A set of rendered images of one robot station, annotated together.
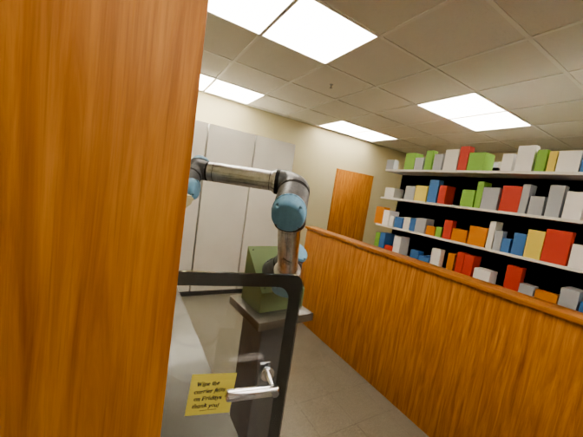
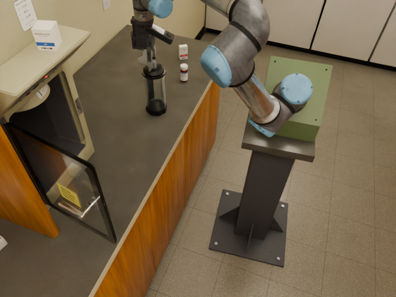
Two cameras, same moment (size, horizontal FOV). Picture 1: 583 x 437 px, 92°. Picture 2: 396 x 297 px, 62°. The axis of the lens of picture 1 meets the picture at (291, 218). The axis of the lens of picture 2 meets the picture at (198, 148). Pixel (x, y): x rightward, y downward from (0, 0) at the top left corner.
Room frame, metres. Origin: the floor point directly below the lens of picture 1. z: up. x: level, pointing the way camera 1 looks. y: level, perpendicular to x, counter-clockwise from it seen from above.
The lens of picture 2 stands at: (0.38, -0.56, 2.00)
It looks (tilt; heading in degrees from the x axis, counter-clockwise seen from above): 48 degrees down; 48
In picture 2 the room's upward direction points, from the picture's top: 3 degrees clockwise
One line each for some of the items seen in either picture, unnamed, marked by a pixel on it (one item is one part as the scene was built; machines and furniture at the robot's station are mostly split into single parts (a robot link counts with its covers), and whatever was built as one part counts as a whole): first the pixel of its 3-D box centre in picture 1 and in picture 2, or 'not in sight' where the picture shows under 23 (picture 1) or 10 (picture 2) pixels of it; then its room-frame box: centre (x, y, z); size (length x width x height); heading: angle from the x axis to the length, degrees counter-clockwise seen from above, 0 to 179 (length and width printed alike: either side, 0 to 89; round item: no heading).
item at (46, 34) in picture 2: not in sight; (47, 35); (0.60, 0.31, 1.54); 0.05 x 0.05 x 0.06; 50
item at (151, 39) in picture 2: not in sight; (143, 32); (1.00, 0.51, 1.34); 0.09 x 0.08 x 0.12; 136
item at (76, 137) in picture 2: not in sight; (24, 124); (0.46, 0.44, 1.19); 0.26 x 0.24 x 0.35; 31
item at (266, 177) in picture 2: not in sight; (262, 186); (1.42, 0.04, 0.45); 0.48 x 0.48 x 0.90; 37
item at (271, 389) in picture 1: (252, 385); (76, 205); (0.46, 0.02, 1.20); 0.10 x 0.05 x 0.03; 111
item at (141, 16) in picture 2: not in sight; (143, 13); (1.01, 0.50, 1.42); 0.08 x 0.08 x 0.05
